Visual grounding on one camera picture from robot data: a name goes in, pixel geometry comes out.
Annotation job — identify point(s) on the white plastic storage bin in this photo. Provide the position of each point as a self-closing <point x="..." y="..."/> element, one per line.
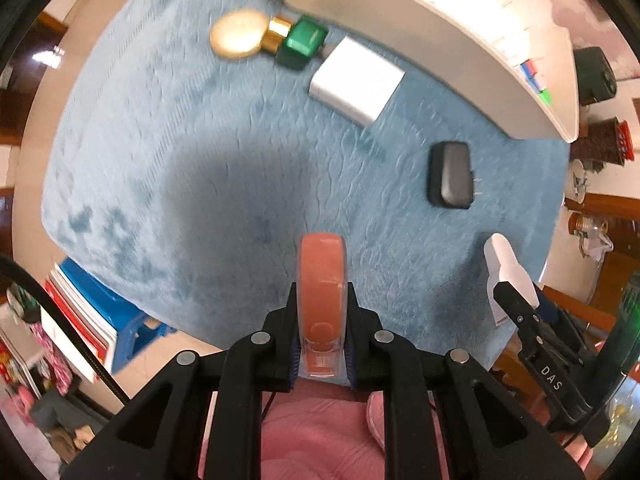
<point x="450" y="25"/>

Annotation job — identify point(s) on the stack of red white books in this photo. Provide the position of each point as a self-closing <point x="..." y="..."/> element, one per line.
<point x="75" y="320"/>

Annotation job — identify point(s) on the white bucket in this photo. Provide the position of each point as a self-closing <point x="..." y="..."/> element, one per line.
<point x="576" y="180"/>

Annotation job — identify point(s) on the white plastic bag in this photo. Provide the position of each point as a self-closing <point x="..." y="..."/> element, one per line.
<point x="595" y="240"/>

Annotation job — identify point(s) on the person's pink fleece robe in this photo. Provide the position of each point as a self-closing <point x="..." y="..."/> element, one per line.
<point x="325" y="440"/>

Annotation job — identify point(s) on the colorful puzzle cube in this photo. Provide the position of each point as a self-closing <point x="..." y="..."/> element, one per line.
<point x="535" y="80"/>

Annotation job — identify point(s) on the blue plush blanket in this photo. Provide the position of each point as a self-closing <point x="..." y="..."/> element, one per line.
<point x="175" y="135"/>

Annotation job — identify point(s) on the orange tape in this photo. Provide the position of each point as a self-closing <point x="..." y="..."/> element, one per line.
<point x="322" y="285"/>

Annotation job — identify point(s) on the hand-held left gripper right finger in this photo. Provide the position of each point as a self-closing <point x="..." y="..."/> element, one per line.
<point x="351" y="360"/>

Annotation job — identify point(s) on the white plastic gadget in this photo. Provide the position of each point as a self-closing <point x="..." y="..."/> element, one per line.
<point x="510" y="280"/>

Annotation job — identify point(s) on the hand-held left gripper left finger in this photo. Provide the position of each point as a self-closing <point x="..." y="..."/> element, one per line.
<point x="294" y="360"/>

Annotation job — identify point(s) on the white rectangular box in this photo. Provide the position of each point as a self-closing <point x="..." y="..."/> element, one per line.
<point x="357" y="82"/>

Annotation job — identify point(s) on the round gold perfume bottle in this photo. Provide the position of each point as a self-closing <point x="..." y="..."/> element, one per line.
<point x="237" y="35"/>

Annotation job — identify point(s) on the pink floral cloth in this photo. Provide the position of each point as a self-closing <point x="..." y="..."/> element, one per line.
<point x="52" y="365"/>

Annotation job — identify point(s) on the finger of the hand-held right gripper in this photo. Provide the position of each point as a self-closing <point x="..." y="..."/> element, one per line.
<point x="550" y="312"/>
<point x="535" y="350"/>

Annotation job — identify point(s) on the blue plastic stool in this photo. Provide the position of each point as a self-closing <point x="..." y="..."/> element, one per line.
<point x="135" y="330"/>

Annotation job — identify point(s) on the black power adapter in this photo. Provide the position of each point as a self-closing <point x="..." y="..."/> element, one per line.
<point x="450" y="175"/>

